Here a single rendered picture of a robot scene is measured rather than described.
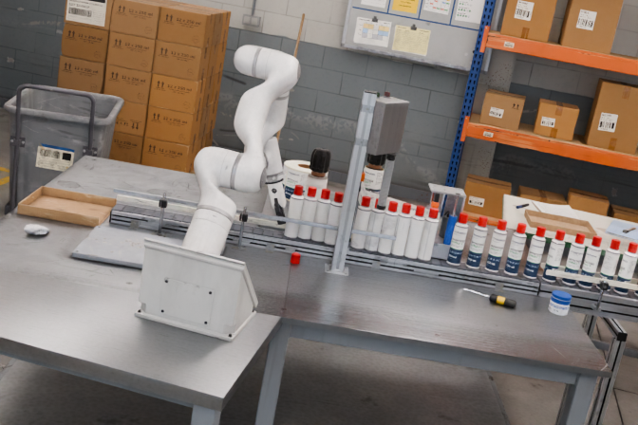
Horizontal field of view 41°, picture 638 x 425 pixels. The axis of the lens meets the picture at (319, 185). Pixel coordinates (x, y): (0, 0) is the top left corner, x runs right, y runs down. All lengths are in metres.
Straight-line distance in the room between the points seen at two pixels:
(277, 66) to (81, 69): 4.07
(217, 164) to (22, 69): 6.25
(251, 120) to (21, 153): 2.79
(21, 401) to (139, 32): 3.82
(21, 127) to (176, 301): 2.97
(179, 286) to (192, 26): 4.17
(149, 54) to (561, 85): 3.43
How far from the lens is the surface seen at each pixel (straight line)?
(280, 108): 3.05
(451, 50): 7.40
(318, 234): 3.23
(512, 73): 7.42
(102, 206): 3.46
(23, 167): 5.37
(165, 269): 2.47
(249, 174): 2.65
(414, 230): 3.23
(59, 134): 5.26
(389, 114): 3.00
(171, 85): 6.53
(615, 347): 3.39
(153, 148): 6.66
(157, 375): 2.25
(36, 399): 3.32
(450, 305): 3.04
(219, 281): 2.41
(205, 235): 2.57
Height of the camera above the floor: 1.90
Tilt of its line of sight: 14 degrees down
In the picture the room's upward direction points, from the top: 10 degrees clockwise
